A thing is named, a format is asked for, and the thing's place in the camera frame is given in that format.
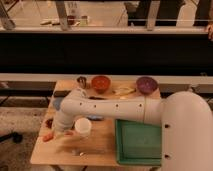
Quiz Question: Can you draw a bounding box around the red chili pepper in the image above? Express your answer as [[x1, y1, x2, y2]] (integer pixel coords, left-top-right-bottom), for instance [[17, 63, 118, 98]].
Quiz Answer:
[[42, 129, 75, 143]]

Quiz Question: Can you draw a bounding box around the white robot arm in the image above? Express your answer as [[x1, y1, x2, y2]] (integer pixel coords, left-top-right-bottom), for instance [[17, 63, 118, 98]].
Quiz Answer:
[[53, 88, 213, 171]]

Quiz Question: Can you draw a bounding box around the white plastic cup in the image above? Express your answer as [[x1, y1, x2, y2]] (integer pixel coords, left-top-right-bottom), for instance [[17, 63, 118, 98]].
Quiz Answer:
[[74, 118, 92, 137]]

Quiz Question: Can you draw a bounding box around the small metal cup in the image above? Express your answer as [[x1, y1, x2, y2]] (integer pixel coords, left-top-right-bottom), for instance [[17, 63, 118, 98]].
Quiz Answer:
[[77, 76, 87, 89]]

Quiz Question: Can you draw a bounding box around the dark red grape bunch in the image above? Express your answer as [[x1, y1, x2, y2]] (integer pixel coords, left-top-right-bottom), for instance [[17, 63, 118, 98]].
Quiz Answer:
[[45, 118, 53, 129]]

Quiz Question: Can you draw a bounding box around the silver metal fork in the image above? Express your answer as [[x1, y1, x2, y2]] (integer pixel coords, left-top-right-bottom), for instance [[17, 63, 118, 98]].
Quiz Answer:
[[72, 151, 86, 156]]

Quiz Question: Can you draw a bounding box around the blue sponge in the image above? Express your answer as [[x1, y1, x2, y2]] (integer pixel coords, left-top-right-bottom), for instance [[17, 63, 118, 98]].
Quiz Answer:
[[87, 115, 104, 121]]

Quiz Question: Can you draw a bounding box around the black rectangular block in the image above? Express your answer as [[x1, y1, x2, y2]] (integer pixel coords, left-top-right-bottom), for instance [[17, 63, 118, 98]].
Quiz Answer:
[[53, 90, 71, 98]]

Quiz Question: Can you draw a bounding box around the wooden table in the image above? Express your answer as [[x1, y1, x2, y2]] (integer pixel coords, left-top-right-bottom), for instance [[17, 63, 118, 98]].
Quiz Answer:
[[30, 79, 163, 167]]

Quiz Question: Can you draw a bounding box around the red bowl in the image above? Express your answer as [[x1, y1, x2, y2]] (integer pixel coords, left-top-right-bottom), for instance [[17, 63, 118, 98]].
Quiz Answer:
[[91, 75, 111, 94]]

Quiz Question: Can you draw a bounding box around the yellow banana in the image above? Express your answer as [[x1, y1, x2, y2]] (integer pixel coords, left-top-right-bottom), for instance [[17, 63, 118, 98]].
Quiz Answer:
[[113, 87, 135, 96]]

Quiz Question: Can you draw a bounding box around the green plastic tray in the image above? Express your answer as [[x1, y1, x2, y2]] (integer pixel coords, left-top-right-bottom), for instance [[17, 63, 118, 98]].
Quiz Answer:
[[115, 120, 161, 166]]

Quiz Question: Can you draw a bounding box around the purple bowl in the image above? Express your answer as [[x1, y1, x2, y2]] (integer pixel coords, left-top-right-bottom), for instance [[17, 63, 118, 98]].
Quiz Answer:
[[136, 77, 158, 95]]

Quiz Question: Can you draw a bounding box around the black handled tool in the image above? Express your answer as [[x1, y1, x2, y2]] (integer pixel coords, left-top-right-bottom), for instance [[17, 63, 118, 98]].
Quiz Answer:
[[89, 96, 106, 100]]

